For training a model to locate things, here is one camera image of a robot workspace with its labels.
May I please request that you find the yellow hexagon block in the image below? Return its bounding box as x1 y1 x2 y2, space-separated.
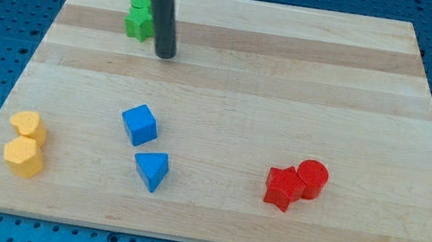
3 136 45 179

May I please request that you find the blue triangle block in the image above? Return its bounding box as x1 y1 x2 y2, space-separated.
134 153 169 193

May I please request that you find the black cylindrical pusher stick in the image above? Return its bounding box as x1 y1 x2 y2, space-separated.
151 0 177 60

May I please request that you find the red star block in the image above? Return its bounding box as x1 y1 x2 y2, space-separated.
263 167 306 213

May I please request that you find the blue cube block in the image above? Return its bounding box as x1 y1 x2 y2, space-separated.
121 104 157 147

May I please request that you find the yellow heart block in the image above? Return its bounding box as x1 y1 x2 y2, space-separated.
10 110 48 147

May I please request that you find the wooden board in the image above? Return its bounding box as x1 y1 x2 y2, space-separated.
0 0 432 242

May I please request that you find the green star block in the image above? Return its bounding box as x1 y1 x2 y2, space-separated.
124 8 154 42

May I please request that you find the red cylinder block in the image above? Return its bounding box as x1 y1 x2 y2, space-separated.
297 159 330 200

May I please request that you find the green circle block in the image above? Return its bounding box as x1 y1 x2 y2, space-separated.
130 0 152 14

